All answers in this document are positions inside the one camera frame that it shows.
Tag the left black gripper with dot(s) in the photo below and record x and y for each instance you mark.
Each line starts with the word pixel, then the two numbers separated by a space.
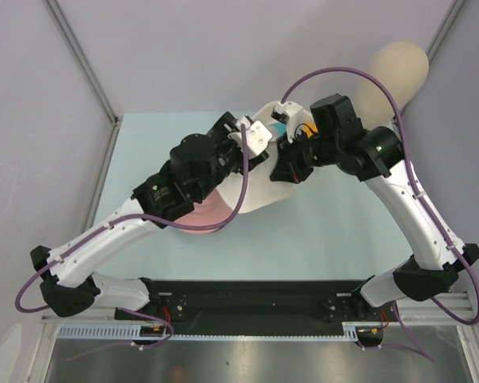
pixel 219 132

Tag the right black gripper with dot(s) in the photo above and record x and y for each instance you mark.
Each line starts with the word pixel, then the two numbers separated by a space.
pixel 287 167

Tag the pink bucket hat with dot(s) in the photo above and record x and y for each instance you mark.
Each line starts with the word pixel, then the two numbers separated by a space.
pixel 212 210

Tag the teal hat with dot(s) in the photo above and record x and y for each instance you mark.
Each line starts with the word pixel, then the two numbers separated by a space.
pixel 277 129

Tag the white hat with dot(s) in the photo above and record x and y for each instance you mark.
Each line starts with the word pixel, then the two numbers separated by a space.
pixel 261 191

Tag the orange hat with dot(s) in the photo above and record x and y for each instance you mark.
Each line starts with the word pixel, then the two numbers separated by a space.
pixel 309 129

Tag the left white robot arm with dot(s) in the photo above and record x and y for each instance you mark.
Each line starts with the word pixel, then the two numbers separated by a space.
pixel 70 283

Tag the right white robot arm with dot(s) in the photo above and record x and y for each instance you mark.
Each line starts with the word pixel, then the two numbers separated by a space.
pixel 377 160

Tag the white plastic basket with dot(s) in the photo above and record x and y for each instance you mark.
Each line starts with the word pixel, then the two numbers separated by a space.
pixel 267 109

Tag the beige mannequin head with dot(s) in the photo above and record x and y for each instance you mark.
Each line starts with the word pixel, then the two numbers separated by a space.
pixel 402 67

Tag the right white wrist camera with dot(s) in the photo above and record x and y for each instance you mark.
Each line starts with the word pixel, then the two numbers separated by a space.
pixel 292 115

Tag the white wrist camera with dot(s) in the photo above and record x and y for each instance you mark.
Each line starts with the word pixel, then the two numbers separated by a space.
pixel 292 115
pixel 258 136

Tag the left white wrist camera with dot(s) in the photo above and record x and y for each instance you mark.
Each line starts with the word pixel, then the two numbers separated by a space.
pixel 258 136

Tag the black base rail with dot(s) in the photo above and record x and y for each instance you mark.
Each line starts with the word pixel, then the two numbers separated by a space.
pixel 262 308

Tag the white cable duct left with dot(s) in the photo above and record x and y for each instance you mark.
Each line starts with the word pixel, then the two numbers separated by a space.
pixel 136 332

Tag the white cable duct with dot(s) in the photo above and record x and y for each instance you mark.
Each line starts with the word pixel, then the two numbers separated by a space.
pixel 136 332
pixel 356 330

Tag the white cable duct right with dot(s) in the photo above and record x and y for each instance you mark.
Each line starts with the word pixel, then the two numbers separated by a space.
pixel 356 330

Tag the aluminium frame rail right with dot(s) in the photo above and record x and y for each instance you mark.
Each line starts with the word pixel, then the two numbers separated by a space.
pixel 428 313

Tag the aluminium frame rail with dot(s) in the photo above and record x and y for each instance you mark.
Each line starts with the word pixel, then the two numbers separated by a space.
pixel 92 315
pixel 428 313

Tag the aluminium frame rail left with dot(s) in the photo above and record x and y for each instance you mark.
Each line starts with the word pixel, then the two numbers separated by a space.
pixel 92 315

